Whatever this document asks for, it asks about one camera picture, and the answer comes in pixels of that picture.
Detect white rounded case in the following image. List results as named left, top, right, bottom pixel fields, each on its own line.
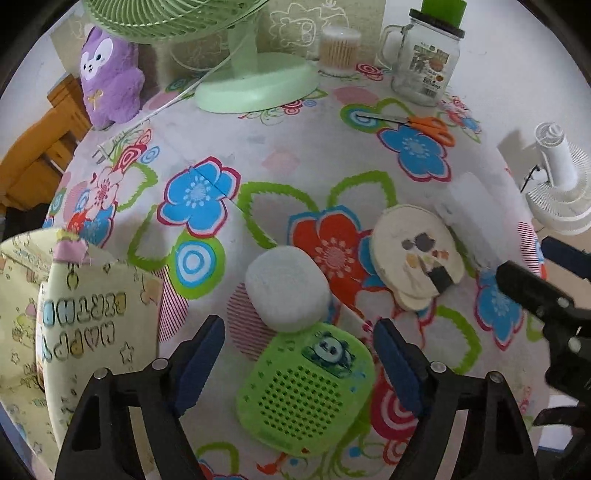
left=245, top=246, right=332, bottom=333

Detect beige bear-shaped mirror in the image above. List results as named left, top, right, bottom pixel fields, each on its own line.
left=369, top=204, right=465, bottom=311

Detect clear plastic box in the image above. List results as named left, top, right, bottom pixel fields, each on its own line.
left=435, top=172, right=508, bottom=270

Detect cotton swab container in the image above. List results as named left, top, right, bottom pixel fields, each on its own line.
left=318, top=25, right=362, bottom=77

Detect yellow fabric storage box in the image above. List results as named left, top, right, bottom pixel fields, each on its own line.
left=1, top=228, right=163, bottom=471

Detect green panda speaker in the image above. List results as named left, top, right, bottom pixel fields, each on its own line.
left=235, top=322, right=376, bottom=457

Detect glass jar green lid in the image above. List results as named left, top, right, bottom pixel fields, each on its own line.
left=377, top=0, right=467, bottom=107

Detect floral tablecloth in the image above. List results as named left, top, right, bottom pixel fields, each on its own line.
left=45, top=64, right=549, bottom=479

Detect purple plush bunny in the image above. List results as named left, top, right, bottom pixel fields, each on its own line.
left=79, top=26, right=145, bottom=130

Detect wooden chair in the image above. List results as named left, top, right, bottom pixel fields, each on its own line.
left=1, top=74, right=91, bottom=213

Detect white floor fan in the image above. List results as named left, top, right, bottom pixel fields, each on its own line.
left=522, top=122, right=590, bottom=236

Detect beige cartoon cushion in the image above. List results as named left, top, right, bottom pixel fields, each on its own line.
left=50, top=0, right=386, bottom=87

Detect green desk fan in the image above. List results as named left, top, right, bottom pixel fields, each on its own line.
left=83, top=0, right=320, bottom=114

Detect orange handled scissors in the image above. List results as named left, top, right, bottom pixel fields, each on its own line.
left=356, top=112, right=456, bottom=147

